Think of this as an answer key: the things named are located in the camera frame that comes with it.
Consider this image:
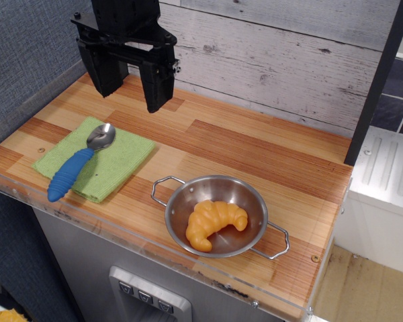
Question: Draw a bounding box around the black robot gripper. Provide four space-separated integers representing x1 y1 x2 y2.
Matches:
71 1 180 113

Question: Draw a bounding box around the green folded cloth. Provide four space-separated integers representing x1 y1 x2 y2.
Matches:
32 117 155 203

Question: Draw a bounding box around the steel two-handled bowl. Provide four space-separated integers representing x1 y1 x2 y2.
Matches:
151 175 290 260

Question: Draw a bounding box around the black right frame post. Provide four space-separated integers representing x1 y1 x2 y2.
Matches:
344 0 403 166

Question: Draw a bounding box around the white ribbed side cabinet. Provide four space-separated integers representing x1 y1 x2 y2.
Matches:
334 127 403 272

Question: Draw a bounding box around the orange plastic croissant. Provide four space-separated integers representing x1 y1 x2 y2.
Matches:
185 200 249 252

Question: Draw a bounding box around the silver button control panel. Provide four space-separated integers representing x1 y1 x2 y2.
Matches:
109 266 193 321

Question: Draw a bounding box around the yellow toy at corner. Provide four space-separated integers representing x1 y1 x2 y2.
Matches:
0 309 28 322

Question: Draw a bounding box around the grey toy kitchen cabinet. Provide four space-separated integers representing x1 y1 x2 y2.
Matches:
34 210 278 321

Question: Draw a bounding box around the blue handled metal spoon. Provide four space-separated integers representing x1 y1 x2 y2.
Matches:
47 123 116 202

